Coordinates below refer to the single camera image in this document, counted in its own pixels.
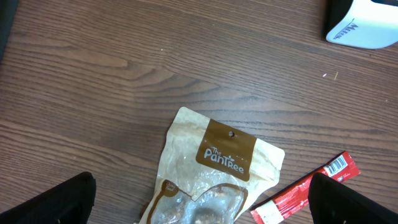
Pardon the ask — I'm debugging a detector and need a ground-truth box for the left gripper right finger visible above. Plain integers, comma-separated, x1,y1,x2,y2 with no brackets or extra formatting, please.
308,173,397,224

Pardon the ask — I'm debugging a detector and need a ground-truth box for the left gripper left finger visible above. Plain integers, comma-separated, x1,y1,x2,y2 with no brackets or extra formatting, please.
1,172,96,224

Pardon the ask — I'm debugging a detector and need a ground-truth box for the grey plastic mesh basket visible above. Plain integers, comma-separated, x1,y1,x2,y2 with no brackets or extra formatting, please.
0,0,19,60

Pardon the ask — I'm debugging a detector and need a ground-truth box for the brown Pantree snack pouch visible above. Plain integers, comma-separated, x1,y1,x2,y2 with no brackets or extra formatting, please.
140,107,285,223

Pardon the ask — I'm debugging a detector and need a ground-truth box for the white barcode scanner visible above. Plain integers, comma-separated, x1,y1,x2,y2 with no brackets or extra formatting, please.
325,0,397,49

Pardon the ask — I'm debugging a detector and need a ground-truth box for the red snack bar wrapper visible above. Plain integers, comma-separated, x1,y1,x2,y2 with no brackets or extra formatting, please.
251,151,360,224

